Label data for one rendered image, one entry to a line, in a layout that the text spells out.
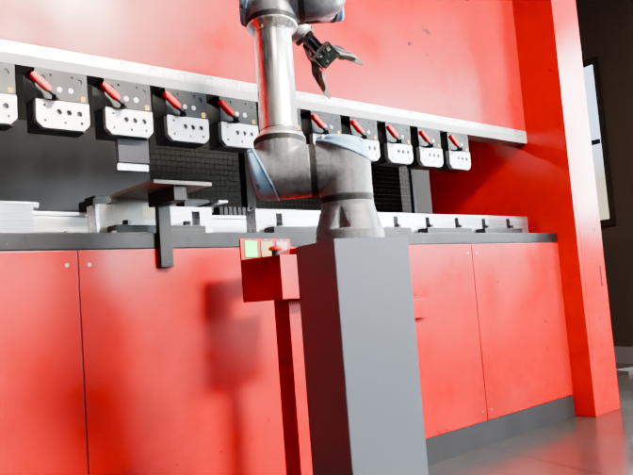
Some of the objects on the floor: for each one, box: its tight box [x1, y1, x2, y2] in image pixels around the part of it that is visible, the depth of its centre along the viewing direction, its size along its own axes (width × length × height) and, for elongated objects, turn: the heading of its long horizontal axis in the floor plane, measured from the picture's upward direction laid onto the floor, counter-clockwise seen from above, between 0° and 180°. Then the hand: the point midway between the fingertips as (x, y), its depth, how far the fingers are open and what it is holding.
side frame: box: [429, 0, 621, 418], centre depth 378 cm, size 25×85×230 cm
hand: (347, 82), depth 222 cm, fingers open, 14 cm apart
